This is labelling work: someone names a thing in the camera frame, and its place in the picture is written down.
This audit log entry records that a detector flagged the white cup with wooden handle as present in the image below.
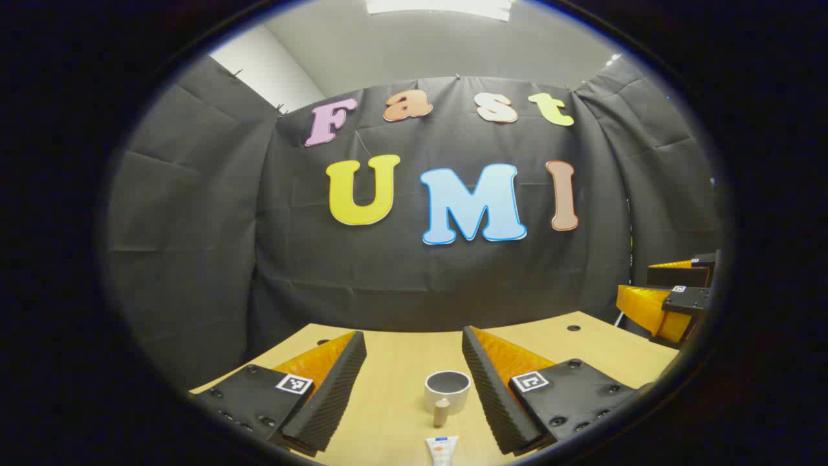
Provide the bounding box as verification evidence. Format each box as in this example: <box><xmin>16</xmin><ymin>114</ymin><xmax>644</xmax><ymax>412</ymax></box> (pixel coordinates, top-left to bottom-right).
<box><xmin>424</xmin><ymin>370</ymin><xmax>472</xmax><ymax>428</ymax></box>

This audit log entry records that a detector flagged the white toothpaste tube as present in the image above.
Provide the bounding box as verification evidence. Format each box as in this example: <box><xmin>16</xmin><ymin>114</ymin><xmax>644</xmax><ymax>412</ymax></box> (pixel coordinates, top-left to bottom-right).
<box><xmin>425</xmin><ymin>436</ymin><xmax>460</xmax><ymax>466</ymax></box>

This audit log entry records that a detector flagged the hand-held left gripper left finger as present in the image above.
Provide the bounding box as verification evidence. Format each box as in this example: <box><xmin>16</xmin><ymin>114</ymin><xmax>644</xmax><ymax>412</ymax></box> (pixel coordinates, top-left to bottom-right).
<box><xmin>189</xmin><ymin>331</ymin><xmax>367</xmax><ymax>458</ymax></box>

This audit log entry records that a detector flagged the black backdrop cloth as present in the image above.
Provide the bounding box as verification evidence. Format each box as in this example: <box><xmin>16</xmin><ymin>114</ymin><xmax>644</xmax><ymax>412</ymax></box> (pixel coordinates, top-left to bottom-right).
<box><xmin>107</xmin><ymin>55</ymin><xmax>722</xmax><ymax>392</ymax></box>

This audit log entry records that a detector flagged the ceiling light panel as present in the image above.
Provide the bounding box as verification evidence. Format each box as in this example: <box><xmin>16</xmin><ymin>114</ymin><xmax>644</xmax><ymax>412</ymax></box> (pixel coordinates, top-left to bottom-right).
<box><xmin>365</xmin><ymin>0</ymin><xmax>515</xmax><ymax>22</ymax></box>

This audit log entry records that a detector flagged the wooden desktop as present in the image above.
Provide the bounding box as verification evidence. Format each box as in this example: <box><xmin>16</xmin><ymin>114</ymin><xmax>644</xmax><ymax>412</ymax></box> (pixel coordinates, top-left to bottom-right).
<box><xmin>189</xmin><ymin>311</ymin><xmax>680</xmax><ymax>466</ymax></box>

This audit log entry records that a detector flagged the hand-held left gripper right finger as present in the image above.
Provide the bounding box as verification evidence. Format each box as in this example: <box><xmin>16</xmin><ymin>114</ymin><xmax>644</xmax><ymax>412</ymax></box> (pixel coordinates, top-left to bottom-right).
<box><xmin>461</xmin><ymin>326</ymin><xmax>654</xmax><ymax>457</ymax></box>

